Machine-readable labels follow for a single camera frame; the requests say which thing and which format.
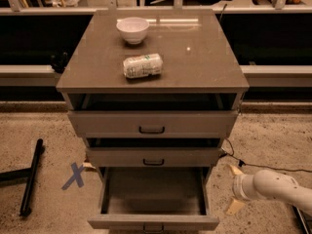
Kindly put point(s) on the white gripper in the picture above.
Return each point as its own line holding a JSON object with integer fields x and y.
{"x": 238, "y": 187}

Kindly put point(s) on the grey drawer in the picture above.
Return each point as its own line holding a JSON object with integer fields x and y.
{"x": 153, "y": 157}
{"x": 153, "y": 124}
{"x": 154, "y": 200}

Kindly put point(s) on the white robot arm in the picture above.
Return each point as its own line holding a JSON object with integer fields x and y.
{"x": 267, "y": 185}

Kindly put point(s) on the grey drawer cabinet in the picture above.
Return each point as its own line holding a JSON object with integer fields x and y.
{"x": 199, "y": 73}

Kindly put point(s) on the black stand leg right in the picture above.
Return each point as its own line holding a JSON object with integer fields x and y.
{"x": 304, "y": 220}

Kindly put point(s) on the black stand leg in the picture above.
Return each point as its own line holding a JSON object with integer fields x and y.
{"x": 29, "y": 175}
{"x": 304, "y": 220}

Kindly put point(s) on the crushed white can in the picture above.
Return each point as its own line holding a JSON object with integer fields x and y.
{"x": 142, "y": 66}

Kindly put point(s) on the blue tape cross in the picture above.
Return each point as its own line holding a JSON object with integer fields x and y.
{"x": 76, "y": 176}

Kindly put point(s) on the white bowl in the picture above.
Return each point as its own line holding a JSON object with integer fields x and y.
{"x": 133, "y": 30}

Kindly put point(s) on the black stand leg left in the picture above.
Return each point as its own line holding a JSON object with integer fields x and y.
{"x": 29, "y": 175}

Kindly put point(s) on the metal railing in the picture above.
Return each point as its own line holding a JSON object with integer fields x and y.
{"x": 220, "y": 6}

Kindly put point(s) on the black clamp on rail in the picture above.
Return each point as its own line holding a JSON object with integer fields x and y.
{"x": 59, "y": 62}

